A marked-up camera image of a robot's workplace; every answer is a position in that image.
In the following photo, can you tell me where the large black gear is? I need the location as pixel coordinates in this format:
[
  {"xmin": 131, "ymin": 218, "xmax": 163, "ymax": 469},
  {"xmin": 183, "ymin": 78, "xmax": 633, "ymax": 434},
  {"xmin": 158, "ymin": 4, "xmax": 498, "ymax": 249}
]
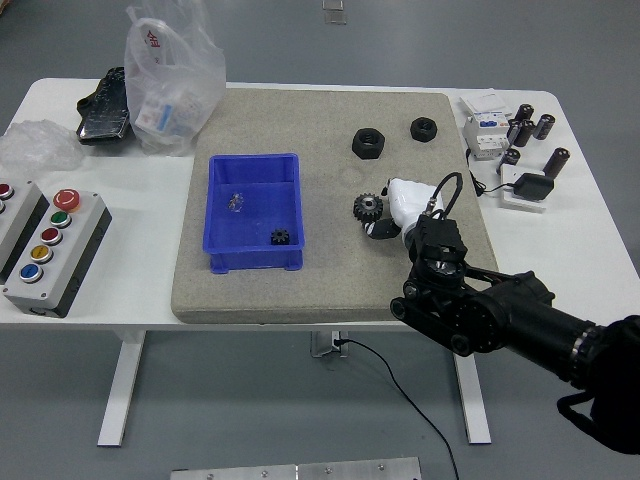
[{"xmin": 352, "ymin": 193, "xmax": 384, "ymax": 224}]

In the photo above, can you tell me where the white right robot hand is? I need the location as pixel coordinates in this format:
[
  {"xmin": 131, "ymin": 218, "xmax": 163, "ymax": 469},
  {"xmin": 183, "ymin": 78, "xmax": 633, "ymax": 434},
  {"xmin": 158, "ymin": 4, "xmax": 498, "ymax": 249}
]
[{"xmin": 361, "ymin": 176, "xmax": 438, "ymax": 243}]

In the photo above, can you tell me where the black floor cable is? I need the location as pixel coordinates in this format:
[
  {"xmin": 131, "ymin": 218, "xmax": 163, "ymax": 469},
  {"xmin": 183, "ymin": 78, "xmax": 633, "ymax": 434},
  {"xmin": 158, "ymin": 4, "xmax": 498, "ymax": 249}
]
[{"xmin": 335, "ymin": 338, "xmax": 460, "ymax": 480}]

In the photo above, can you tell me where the small black hex nut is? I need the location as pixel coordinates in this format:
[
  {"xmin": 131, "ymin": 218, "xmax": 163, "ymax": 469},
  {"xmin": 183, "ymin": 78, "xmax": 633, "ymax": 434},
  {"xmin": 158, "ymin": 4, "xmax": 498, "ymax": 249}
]
[{"xmin": 409, "ymin": 115, "xmax": 439, "ymax": 144}]

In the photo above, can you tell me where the metal bracket under table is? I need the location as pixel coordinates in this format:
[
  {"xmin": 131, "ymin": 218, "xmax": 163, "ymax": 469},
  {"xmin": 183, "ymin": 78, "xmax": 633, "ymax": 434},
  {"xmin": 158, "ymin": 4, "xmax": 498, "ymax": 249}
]
[{"xmin": 309, "ymin": 330, "xmax": 350, "ymax": 359}]

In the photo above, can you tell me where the large black hex nut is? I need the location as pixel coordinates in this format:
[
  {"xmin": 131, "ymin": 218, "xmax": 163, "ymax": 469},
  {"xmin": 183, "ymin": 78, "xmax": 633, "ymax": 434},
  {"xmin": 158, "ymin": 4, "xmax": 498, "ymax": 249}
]
[{"xmin": 351, "ymin": 127, "xmax": 385, "ymax": 160}]

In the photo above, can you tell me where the white plastic bag with boxes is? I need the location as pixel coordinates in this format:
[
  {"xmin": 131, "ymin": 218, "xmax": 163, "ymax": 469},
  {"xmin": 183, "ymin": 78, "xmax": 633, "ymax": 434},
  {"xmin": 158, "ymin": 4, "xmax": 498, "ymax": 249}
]
[{"xmin": 123, "ymin": 0, "xmax": 227, "ymax": 157}]

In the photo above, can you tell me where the crumpled clear plastic bag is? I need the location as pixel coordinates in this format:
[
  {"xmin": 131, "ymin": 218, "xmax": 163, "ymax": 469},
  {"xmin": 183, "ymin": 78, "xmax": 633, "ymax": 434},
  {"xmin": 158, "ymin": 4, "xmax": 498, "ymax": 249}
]
[{"xmin": 0, "ymin": 119, "xmax": 86, "ymax": 176}]

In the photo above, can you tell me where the black adapter cord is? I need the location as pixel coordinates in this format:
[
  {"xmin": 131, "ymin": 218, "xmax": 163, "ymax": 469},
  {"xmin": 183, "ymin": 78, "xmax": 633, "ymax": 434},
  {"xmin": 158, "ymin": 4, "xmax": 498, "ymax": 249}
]
[{"xmin": 465, "ymin": 148, "xmax": 519, "ymax": 199}]

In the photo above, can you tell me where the black power adapter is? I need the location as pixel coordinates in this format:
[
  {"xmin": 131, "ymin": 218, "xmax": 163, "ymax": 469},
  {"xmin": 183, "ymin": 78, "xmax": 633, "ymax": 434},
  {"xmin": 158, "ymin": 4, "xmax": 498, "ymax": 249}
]
[{"xmin": 513, "ymin": 172, "xmax": 555, "ymax": 202}]

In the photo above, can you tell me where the clear floor fixture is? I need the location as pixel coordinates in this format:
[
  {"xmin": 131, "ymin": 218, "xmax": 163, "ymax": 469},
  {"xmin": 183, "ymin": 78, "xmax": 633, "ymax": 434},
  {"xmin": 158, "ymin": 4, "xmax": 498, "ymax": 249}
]
[{"xmin": 321, "ymin": 0, "xmax": 349, "ymax": 26}]

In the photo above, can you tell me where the blue plastic box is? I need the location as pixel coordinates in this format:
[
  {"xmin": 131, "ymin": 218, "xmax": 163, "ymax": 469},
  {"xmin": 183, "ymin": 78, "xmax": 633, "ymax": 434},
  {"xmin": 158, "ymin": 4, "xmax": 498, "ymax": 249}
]
[{"xmin": 199, "ymin": 153, "xmax": 306, "ymax": 276}]

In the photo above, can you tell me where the grey-brown felt mat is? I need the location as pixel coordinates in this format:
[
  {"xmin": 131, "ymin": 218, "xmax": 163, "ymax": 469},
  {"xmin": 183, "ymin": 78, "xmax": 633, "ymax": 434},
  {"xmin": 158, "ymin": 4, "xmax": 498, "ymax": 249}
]
[{"xmin": 170, "ymin": 88, "xmax": 501, "ymax": 325}]

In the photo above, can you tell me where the long black cylindrical capacitor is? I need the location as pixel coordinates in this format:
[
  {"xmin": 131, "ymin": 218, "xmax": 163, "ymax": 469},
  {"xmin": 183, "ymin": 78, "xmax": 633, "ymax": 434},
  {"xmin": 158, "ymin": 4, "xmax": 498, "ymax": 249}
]
[{"xmin": 542, "ymin": 146, "xmax": 572, "ymax": 180}]

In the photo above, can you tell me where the grey five-button control box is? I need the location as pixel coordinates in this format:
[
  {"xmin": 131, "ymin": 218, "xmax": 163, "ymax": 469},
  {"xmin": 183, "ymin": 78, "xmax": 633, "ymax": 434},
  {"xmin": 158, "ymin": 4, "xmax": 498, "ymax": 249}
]
[{"xmin": 2, "ymin": 188, "xmax": 113, "ymax": 319}]

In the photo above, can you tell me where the silver metal plate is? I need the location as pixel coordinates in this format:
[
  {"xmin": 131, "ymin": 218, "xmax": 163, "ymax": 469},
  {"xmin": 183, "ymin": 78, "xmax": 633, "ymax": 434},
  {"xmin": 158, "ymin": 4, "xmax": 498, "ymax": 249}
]
[{"xmin": 170, "ymin": 456, "xmax": 422, "ymax": 480}]

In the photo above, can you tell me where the white circuit breaker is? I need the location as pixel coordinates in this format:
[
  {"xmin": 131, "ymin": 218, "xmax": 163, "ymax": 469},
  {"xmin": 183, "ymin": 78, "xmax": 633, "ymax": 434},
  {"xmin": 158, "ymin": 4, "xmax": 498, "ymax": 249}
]
[{"xmin": 462, "ymin": 110, "xmax": 512, "ymax": 162}]

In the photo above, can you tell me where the grey control box, red button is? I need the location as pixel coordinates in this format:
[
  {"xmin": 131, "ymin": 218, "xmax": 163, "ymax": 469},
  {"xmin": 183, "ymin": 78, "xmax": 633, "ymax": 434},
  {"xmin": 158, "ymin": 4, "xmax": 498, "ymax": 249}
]
[{"xmin": 0, "ymin": 179, "xmax": 50, "ymax": 284}]

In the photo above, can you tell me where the white table leg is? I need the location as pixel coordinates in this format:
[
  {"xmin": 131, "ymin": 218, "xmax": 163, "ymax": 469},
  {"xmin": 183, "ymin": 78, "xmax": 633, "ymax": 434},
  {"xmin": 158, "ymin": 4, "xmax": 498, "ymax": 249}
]
[
  {"xmin": 96, "ymin": 329, "xmax": 147, "ymax": 448},
  {"xmin": 453, "ymin": 349, "xmax": 493, "ymax": 445}
]

